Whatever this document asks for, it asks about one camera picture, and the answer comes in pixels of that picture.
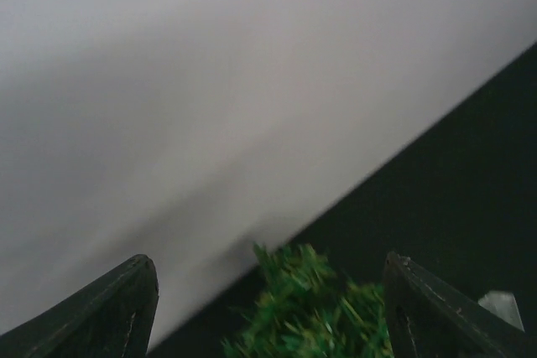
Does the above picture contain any small green christmas tree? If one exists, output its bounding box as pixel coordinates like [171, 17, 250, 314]
[222, 244, 394, 358]

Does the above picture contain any clear light battery box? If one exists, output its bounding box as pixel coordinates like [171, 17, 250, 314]
[477, 291, 525, 332]

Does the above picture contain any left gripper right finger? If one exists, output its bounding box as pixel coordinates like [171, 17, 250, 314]
[383, 252, 536, 357]

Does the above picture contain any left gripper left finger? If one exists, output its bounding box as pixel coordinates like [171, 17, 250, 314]
[1, 254, 159, 357]

